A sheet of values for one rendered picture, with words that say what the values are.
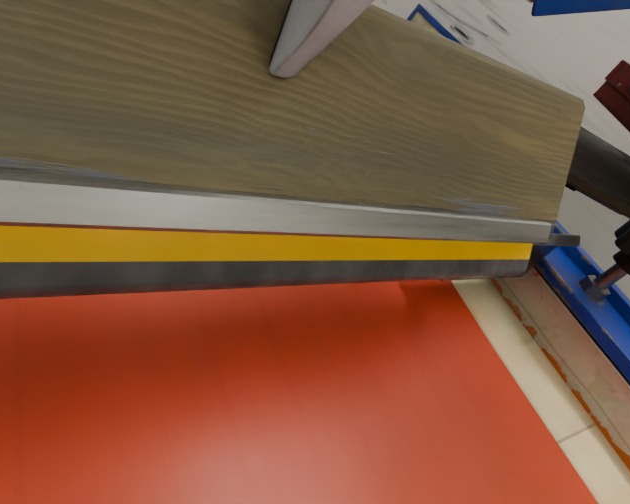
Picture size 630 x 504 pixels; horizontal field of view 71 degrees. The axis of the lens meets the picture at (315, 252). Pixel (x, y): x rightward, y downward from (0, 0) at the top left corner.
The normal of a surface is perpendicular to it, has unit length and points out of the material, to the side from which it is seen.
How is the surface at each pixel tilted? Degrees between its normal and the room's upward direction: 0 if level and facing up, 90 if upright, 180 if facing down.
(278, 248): 55
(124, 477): 0
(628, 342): 0
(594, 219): 90
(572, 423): 0
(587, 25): 90
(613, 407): 90
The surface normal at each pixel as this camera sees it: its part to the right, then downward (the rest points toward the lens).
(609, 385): -0.82, 0.00
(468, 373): 0.44, -0.65
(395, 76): 0.56, 0.25
